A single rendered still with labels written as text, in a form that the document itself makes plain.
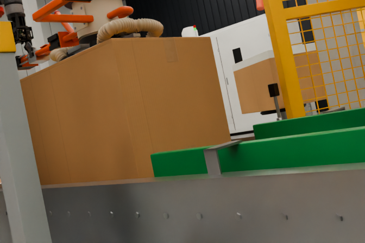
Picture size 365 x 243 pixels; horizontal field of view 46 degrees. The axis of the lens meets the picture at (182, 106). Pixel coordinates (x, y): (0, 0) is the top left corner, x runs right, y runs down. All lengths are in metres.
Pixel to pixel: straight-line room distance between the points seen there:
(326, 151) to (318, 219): 0.14
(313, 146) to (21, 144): 0.61
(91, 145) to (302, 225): 0.73
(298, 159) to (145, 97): 0.51
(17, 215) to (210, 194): 0.43
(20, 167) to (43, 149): 0.53
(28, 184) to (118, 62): 0.38
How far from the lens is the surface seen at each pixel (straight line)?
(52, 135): 1.46
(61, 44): 1.66
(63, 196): 1.19
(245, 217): 0.78
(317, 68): 3.13
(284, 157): 0.83
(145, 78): 1.19
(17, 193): 1.00
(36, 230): 1.02
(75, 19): 1.40
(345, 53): 2.02
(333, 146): 0.78
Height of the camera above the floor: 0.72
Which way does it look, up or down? 1 degrees up
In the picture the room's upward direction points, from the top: 12 degrees counter-clockwise
